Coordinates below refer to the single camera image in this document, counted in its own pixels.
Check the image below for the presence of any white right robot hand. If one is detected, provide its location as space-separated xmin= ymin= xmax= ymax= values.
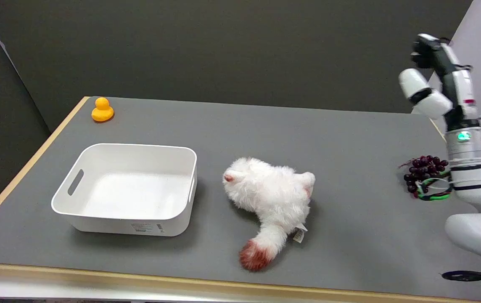
xmin=399 ymin=34 xmax=480 ymax=131

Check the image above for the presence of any white fluffy plush toy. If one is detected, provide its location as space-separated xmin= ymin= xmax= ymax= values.
xmin=223 ymin=157 xmax=316 ymax=271

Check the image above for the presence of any dark purple grape bunch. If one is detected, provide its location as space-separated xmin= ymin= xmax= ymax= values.
xmin=399 ymin=155 xmax=449 ymax=198

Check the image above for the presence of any white plastic storage bin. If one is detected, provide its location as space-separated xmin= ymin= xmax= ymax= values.
xmin=51 ymin=144 xmax=198 ymax=237

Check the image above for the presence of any yellow rubber duck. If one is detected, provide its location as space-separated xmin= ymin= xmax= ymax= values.
xmin=91 ymin=97 xmax=114 ymax=123

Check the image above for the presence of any green and black cable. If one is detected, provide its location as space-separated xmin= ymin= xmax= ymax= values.
xmin=415 ymin=167 xmax=481 ymax=202

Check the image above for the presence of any black cable loop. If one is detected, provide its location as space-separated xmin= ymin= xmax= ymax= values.
xmin=441 ymin=213 xmax=481 ymax=282

